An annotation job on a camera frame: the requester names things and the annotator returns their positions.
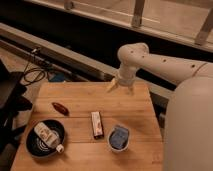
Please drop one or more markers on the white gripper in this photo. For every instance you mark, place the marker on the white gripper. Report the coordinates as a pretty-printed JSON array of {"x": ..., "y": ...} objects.
[{"x": 125, "y": 77}]

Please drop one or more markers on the dark red pepper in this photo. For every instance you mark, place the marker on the dark red pepper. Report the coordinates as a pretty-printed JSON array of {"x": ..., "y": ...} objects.
[{"x": 60, "y": 108}]

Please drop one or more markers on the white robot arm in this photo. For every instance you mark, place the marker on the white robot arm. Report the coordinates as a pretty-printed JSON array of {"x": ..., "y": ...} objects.
[{"x": 188, "y": 133}]

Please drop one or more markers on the rectangular candy bar box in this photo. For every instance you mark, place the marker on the rectangular candy bar box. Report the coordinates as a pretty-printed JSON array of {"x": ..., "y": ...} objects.
[{"x": 97, "y": 126}]

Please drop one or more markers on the blue box on floor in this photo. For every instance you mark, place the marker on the blue box on floor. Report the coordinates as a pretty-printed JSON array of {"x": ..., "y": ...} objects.
[{"x": 58, "y": 78}]

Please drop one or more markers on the white plastic bottle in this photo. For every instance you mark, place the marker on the white plastic bottle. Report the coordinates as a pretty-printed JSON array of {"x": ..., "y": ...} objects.
[{"x": 48, "y": 137}]

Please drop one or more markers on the black round bowl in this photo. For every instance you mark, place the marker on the black round bowl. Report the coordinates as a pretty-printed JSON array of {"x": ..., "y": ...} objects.
[{"x": 36, "y": 147}]

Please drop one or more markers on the black chair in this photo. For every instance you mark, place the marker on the black chair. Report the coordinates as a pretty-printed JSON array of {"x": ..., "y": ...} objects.
[{"x": 12, "y": 102}]

